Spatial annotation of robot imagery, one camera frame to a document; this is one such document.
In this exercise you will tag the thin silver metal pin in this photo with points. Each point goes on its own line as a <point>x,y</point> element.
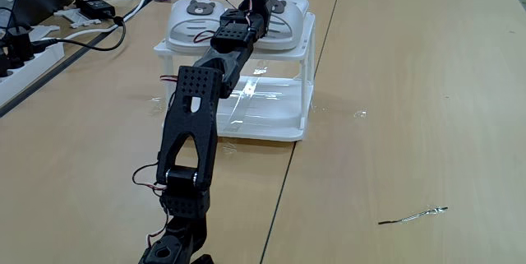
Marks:
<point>415,216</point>

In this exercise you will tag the black power plug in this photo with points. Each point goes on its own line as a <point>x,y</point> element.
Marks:
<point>18,46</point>

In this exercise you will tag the flat white plastic part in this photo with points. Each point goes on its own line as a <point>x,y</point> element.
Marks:
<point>76,17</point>

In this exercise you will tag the white bear slipper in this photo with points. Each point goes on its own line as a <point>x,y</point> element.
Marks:
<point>287,29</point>
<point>185,29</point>

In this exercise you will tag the white power strip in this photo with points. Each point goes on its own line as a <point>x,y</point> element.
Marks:
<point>29,70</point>

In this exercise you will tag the white two-tier box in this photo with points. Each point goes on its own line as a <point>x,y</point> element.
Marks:
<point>267,103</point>

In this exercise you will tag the black power adapter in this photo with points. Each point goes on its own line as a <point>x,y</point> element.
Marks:
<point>95,7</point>

